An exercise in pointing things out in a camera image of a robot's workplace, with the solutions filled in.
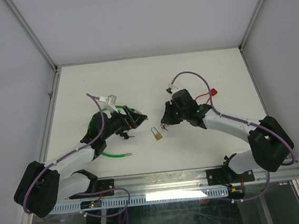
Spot green cable bike lock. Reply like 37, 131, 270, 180
88, 105, 132, 158

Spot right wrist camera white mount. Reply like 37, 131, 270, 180
166, 83, 180, 96

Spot small silver keys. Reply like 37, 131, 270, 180
160, 124, 168, 131

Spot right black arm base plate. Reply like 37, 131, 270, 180
206, 168, 255, 187

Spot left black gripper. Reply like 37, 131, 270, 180
99, 103, 149, 140

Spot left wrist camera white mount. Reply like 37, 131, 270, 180
98, 94, 118, 113

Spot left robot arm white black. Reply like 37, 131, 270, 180
14, 106, 148, 218

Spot black-headed key pair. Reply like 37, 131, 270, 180
119, 131, 134, 140

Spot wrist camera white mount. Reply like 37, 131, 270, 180
166, 83, 180, 96
98, 94, 118, 113

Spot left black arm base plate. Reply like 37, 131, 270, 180
69, 179, 115, 200

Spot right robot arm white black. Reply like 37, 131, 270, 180
160, 89, 294, 182

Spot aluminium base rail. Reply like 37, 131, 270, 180
20, 158, 299, 207

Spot grey slotted cable duct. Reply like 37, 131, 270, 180
51, 187, 228, 215

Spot brass padlock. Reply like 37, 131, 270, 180
151, 127, 163, 141

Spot red cable seal tag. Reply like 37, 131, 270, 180
195, 88, 218, 100

